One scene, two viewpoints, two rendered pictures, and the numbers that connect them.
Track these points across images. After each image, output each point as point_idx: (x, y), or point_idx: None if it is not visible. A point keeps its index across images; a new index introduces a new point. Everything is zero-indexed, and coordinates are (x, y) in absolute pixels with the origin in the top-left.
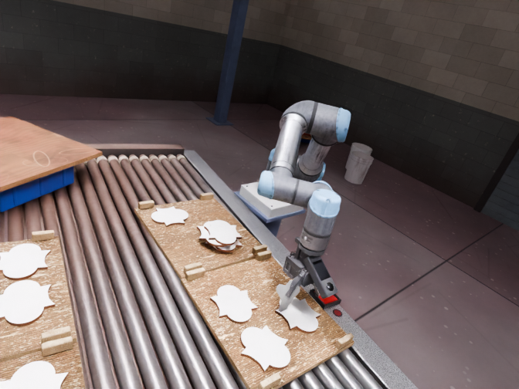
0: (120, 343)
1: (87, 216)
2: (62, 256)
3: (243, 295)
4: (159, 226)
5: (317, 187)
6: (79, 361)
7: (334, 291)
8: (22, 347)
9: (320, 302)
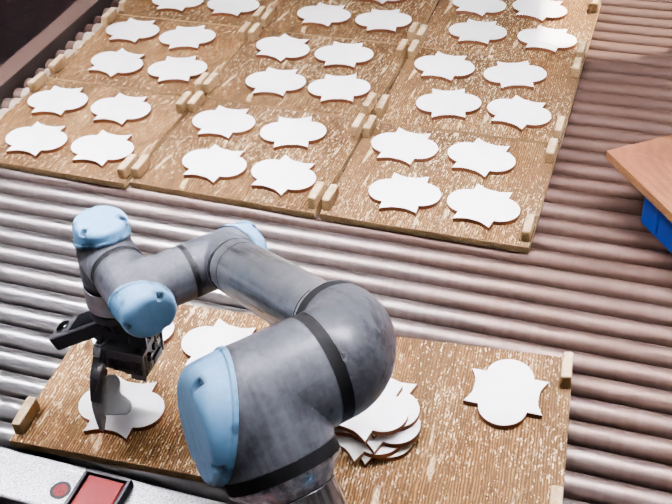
0: (284, 244)
1: (589, 304)
2: (472, 238)
3: None
4: (482, 364)
5: (140, 260)
6: (288, 207)
7: (54, 331)
8: (342, 184)
9: (98, 471)
